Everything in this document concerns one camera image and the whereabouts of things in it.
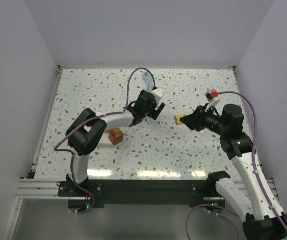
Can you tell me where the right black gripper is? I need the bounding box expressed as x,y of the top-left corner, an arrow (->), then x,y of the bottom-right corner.
180,103 -> 228,136

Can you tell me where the small yellow plug adapter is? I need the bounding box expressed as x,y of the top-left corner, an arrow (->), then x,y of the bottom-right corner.
174,114 -> 187,126

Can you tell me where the light blue cord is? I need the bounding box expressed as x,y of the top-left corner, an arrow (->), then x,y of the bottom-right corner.
142,71 -> 154,92

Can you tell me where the red square plug adapter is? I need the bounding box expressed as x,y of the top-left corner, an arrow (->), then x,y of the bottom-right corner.
108,128 -> 124,146

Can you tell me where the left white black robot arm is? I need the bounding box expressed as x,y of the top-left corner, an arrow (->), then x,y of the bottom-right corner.
66,87 -> 166,196

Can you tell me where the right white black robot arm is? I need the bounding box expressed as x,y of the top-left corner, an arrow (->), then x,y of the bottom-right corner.
180,104 -> 287,240

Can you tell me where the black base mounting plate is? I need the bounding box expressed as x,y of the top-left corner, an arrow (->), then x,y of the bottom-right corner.
57,179 -> 226,212

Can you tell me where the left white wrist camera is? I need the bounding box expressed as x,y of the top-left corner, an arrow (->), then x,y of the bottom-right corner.
150,87 -> 166,104

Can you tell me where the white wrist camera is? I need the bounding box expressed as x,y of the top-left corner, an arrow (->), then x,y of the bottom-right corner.
150,87 -> 166,104
205,88 -> 221,112

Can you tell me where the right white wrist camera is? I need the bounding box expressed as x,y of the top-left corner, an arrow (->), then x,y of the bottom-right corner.
205,88 -> 221,112

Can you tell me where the aluminium table frame rail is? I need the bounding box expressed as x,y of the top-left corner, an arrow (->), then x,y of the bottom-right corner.
15,179 -> 59,200

